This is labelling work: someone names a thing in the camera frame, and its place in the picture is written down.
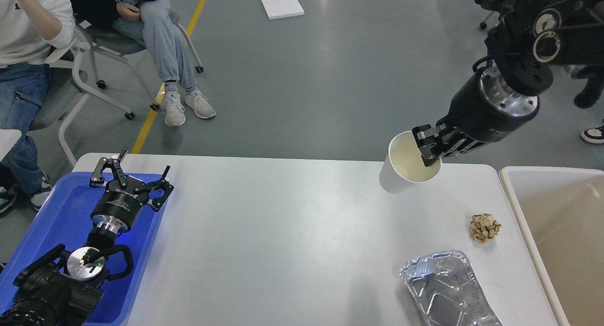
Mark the white office chair far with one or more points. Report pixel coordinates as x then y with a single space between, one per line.
115 45

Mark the blue plastic tray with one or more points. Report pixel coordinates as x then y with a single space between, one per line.
65 219

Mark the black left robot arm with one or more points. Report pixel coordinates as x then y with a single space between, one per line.
82 259

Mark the beige plastic bin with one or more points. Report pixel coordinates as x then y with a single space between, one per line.
560 212

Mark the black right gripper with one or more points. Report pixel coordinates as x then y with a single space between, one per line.
485 110

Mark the standing person in black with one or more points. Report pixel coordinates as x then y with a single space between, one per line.
594 74

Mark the white office chair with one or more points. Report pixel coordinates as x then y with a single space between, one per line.
115 45
68 91

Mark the aluminium foil tray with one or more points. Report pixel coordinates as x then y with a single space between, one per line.
446 290

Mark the chair with dark jacket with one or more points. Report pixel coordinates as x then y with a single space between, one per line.
488 0

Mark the person in white sweater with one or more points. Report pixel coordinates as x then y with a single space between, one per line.
29 30

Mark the white paper cup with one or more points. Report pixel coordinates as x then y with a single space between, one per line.
404 167

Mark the white office chair near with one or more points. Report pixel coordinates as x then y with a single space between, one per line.
68 91

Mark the person in grey trousers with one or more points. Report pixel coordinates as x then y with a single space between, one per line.
149 23

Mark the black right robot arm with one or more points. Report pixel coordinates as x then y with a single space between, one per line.
531 35

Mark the white side table corner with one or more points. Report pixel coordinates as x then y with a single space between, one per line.
8 138

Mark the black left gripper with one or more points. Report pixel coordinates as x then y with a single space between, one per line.
120 201

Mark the crumpled brown paper ball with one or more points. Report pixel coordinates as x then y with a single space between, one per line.
484 227

